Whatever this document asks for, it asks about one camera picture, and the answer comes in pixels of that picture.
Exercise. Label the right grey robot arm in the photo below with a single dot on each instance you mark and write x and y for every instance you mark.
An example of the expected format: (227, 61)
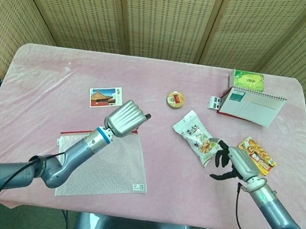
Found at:
(277, 211)

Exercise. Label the small white clip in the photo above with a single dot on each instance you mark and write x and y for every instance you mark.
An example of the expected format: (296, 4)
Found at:
(214, 102)

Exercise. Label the bamboo folding screen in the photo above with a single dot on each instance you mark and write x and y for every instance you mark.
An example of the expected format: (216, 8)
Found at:
(166, 19)

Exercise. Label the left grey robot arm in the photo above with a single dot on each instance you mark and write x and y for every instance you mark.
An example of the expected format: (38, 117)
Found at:
(82, 149)

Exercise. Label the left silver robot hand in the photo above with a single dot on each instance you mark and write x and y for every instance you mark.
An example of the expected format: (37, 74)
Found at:
(126, 119)

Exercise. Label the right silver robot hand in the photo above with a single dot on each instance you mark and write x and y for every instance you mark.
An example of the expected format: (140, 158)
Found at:
(242, 163)

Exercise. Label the round gold tin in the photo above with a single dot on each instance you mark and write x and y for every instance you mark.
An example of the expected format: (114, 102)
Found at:
(176, 100)

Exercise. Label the yellow snack box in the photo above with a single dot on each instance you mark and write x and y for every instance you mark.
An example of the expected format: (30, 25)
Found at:
(261, 157)

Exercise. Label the red spiral desk calendar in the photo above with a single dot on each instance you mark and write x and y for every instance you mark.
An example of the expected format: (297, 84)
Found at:
(253, 109)

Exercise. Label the green tissue pack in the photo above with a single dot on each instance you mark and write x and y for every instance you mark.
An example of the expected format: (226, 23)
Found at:
(247, 79)

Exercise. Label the palace photo postcard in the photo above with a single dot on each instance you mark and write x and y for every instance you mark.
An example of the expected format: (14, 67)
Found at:
(105, 98)

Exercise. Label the white nut snack bag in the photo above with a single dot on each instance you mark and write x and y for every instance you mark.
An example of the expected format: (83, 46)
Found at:
(195, 134)

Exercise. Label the clear zipper pouch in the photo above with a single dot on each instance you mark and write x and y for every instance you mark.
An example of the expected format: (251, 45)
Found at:
(113, 170)

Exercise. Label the pink tablecloth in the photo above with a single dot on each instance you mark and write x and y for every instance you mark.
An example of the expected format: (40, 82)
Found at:
(174, 191)

